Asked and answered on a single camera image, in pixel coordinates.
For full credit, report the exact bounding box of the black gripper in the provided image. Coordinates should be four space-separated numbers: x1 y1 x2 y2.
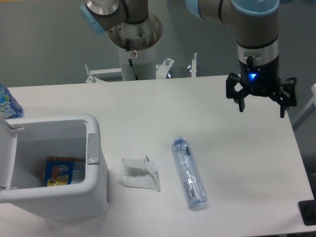
226 56 297 118

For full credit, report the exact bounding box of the white paper wrapper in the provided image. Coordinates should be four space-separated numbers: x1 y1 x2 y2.
118 155 161 192

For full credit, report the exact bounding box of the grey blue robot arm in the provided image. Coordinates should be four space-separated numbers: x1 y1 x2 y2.
80 0 297 117

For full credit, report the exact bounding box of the white plastic trash can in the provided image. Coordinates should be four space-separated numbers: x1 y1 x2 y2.
0 115 109 220

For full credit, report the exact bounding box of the clear empty plastic bottle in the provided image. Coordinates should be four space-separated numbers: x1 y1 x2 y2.
171 135 207 210

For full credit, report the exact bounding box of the black clamp at table edge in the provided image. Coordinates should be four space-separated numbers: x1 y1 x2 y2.
298 199 316 226

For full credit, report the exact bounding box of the blue yellow snack packet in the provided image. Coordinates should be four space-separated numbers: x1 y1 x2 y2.
44 157 85 187

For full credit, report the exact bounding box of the blue labelled water bottle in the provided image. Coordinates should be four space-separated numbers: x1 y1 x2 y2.
0 84 24 119

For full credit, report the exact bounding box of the white frame leg right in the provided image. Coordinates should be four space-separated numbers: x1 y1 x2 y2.
292 84 316 131

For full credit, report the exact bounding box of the white base bracket frame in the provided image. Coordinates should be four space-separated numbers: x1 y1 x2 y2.
85 53 198 83

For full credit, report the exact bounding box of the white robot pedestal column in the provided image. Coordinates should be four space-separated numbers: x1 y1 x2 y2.
108 12 163 81

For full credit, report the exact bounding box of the black cable on pedestal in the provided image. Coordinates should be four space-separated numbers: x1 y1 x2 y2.
125 38 140 81

